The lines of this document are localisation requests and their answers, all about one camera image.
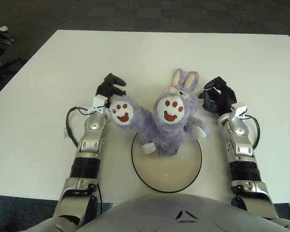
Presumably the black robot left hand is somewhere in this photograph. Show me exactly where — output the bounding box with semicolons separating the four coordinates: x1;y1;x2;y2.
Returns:
94;72;127;108

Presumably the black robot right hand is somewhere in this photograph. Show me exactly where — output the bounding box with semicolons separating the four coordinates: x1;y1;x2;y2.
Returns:
198;76;238;114

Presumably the purple plush bunny doll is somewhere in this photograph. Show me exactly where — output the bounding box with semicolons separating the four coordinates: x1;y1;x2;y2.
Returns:
110;69;213;158

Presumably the white plate black rim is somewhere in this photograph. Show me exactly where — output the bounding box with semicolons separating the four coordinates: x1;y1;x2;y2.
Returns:
131;131;203;193

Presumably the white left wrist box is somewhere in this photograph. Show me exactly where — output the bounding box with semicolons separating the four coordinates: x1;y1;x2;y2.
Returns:
91;96;106;110

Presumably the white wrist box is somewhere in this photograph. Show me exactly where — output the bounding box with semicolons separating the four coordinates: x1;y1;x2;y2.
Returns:
232;102;248;116
91;96;106;110

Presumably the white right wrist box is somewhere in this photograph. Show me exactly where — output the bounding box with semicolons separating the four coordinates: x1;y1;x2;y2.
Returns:
232;102;248;116

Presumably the dark bag pile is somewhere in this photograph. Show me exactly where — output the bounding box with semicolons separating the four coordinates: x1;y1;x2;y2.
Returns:
0;18;25;80

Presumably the grey robot torso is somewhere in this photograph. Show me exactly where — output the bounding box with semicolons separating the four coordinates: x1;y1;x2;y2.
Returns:
74;193;290;232

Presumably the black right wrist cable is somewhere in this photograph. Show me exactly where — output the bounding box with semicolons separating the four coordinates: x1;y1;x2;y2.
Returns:
245;115;261;148

